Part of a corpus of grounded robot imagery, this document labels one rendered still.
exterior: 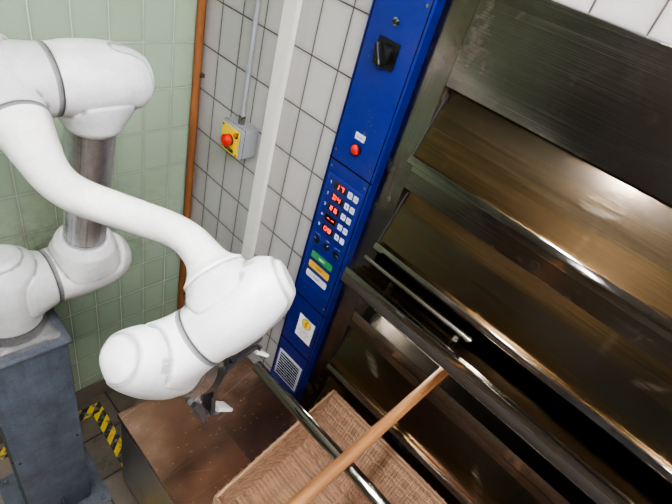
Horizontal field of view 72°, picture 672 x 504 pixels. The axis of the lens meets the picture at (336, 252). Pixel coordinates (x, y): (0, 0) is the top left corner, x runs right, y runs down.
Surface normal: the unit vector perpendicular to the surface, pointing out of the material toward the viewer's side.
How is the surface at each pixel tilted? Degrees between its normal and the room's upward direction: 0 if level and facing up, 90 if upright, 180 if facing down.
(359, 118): 90
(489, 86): 90
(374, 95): 90
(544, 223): 70
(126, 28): 90
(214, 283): 42
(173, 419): 0
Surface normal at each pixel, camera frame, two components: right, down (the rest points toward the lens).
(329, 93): -0.68, 0.31
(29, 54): 0.44, -0.39
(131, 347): -0.15, -0.37
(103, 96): 0.69, 0.60
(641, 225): -0.55, 0.03
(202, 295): -0.29, -0.19
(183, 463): 0.26, -0.76
